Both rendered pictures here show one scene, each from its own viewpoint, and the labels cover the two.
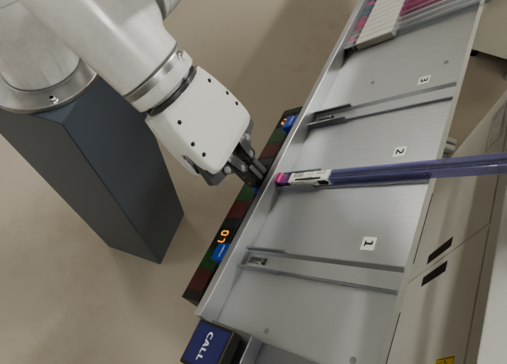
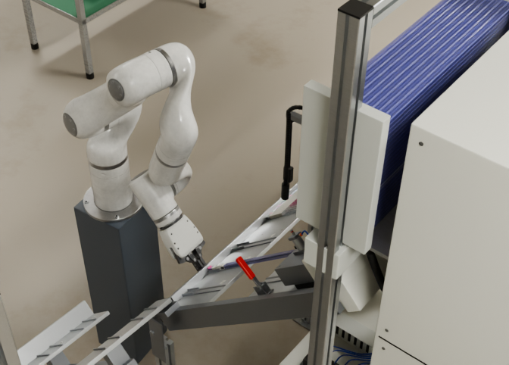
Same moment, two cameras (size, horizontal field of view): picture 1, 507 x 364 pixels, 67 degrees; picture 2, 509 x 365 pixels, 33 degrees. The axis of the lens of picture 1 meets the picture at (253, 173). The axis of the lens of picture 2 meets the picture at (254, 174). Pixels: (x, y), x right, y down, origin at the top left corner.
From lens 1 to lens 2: 2.01 m
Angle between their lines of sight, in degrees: 19
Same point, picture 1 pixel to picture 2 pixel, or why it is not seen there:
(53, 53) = (123, 197)
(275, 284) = (192, 297)
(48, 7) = (138, 189)
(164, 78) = (169, 217)
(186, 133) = (173, 238)
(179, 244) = not seen: hidden behind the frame
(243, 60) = (257, 209)
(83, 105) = (129, 223)
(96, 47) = (149, 203)
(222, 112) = (189, 234)
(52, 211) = (58, 307)
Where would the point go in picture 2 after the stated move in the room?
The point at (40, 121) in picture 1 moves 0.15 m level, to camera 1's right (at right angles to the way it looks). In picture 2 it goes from (107, 226) to (154, 235)
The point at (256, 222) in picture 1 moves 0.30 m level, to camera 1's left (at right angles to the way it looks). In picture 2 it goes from (194, 281) to (93, 263)
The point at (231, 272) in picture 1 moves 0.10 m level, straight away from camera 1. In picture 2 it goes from (178, 296) to (182, 268)
